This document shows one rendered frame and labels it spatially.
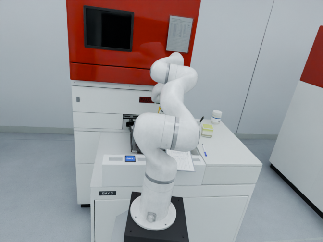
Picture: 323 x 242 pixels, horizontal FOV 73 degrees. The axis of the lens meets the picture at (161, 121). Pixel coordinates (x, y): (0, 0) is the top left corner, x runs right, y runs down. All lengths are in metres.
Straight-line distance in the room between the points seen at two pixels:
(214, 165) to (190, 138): 0.56
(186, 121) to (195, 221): 0.89
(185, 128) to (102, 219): 0.85
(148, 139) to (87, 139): 1.12
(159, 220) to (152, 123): 0.40
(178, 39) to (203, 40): 1.70
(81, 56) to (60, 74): 1.70
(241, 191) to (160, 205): 0.71
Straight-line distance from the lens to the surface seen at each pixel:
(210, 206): 1.46
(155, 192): 0.84
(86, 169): 1.95
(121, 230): 1.04
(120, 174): 1.18
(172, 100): 0.84
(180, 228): 0.94
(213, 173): 1.29
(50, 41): 3.18
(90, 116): 1.71
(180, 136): 0.72
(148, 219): 0.90
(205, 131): 1.50
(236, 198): 1.49
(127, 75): 1.54
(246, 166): 1.36
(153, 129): 0.71
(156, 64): 1.05
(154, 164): 0.77
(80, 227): 2.14
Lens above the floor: 1.62
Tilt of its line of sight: 24 degrees down
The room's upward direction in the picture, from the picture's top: 7 degrees clockwise
